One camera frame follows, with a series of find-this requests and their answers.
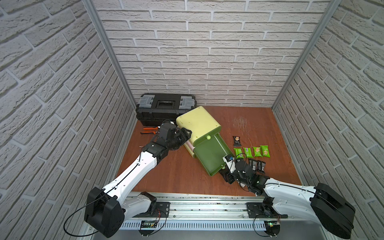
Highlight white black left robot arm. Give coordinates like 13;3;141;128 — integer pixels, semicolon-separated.
84;121;192;238

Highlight black plastic toolbox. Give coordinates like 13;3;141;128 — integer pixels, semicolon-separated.
136;93;197;127

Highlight yellow-green drawer cabinet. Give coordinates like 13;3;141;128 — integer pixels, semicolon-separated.
176;106;222;158

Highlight green drawer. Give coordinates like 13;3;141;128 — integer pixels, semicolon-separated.
193;134;233;176

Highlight aluminium corner post right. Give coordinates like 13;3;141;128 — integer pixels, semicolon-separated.
271;0;342;112

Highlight left controller board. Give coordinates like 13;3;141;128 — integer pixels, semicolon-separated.
139;220;158;237

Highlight black cookie packet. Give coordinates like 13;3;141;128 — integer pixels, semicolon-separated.
257;161;266;175
249;159;258;171
233;136;242;148

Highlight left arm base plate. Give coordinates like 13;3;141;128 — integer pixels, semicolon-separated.
134;202;171;218

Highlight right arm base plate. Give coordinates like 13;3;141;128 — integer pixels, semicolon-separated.
246;203;288;219

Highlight aluminium corner post left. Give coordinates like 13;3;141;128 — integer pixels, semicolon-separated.
83;0;136;109

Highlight right controller board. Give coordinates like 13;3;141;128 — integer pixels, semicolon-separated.
264;222;281;237

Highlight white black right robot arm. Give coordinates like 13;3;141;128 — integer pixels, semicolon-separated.
219;160;356;240

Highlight green cookie packet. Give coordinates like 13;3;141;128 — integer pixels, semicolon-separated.
243;147;254;158
234;148;245;159
253;147;263;158
260;146;271;158

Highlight orange-handled pliers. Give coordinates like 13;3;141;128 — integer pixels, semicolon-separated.
140;127;160;135

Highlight controller board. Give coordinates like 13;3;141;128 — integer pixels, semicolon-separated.
264;222;281;237
139;220;158;237

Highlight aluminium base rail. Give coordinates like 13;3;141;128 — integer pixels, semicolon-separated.
89;191;332;232

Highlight aluminium corner post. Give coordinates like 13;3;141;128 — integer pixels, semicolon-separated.
271;0;342;112
83;0;136;109

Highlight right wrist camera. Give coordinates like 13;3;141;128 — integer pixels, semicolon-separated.
223;155;236;173

